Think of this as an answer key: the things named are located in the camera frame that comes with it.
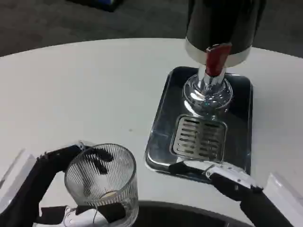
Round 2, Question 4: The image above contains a black drink dispenser chrome stand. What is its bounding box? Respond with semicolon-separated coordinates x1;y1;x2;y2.
182;0;261;118

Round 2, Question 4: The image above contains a red tap lever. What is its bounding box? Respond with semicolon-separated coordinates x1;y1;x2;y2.
205;42;232;76

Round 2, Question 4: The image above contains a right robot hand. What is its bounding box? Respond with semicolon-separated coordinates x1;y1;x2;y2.
168;160;303;227

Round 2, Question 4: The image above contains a slotted steel drip grid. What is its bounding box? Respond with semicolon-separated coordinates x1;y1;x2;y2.
169;114;228;161

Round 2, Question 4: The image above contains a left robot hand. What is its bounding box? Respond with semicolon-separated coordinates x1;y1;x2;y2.
0;140;126;227

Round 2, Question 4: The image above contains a clear ribbed glass cup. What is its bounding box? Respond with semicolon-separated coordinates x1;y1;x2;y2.
64;143;139;218

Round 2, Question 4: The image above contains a steel drip tray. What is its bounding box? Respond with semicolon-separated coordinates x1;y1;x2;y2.
144;66;254;184

